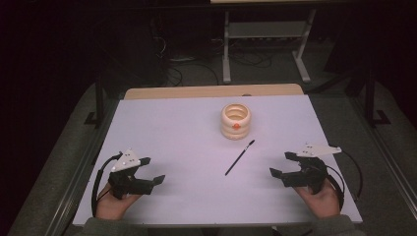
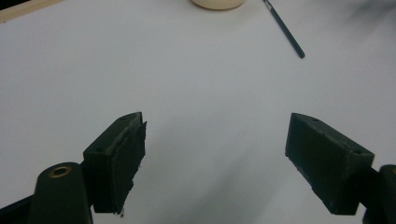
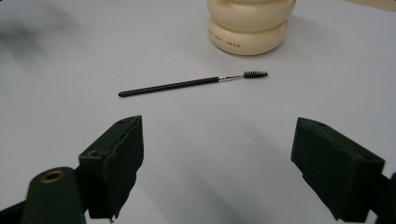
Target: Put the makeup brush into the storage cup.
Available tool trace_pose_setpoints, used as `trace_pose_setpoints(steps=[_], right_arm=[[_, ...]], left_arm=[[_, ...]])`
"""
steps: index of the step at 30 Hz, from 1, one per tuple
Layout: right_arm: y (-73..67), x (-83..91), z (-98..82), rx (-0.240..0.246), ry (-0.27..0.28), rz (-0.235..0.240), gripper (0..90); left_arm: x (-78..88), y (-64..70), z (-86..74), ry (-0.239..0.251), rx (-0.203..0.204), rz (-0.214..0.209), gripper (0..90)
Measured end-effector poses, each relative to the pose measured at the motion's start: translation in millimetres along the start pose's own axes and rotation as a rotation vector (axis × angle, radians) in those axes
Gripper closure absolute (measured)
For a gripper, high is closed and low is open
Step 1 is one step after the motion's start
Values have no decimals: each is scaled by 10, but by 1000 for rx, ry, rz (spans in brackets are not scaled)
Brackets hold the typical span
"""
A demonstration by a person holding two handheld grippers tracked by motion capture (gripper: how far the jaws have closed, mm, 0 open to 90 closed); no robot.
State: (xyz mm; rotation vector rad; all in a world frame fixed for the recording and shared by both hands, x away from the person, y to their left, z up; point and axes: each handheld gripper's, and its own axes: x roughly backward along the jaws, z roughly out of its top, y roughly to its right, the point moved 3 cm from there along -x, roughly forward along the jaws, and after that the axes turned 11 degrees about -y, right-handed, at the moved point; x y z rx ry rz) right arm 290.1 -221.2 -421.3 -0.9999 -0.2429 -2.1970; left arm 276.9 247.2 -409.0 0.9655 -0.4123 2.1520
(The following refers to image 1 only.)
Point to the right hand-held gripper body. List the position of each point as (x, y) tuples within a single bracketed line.
[(313, 173)]

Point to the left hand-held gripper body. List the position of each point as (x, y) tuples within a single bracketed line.
[(124, 185)]

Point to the black pen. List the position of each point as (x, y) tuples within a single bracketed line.
[(239, 158)]

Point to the cream ringed pen holder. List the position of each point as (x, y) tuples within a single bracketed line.
[(235, 131)]

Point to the person's left hand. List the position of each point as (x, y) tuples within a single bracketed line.
[(111, 206)]

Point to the person's right hand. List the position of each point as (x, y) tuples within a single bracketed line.
[(323, 203)]

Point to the black metal stand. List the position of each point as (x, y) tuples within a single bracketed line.
[(370, 105), (99, 105)]

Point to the white metal desk frame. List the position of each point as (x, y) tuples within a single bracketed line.
[(226, 65)]

